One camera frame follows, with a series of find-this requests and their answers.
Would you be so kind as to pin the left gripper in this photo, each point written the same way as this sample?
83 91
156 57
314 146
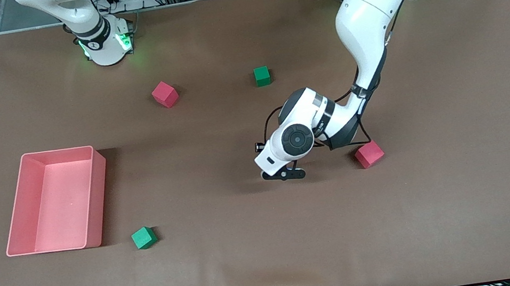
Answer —
256 147

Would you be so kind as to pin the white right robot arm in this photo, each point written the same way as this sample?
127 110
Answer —
104 47

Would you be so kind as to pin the green foam cube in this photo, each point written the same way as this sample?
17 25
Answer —
144 238
262 76

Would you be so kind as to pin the pink foam cube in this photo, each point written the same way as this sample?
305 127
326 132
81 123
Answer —
164 95
370 155

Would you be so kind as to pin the pink plastic bin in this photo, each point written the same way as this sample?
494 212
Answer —
23 213

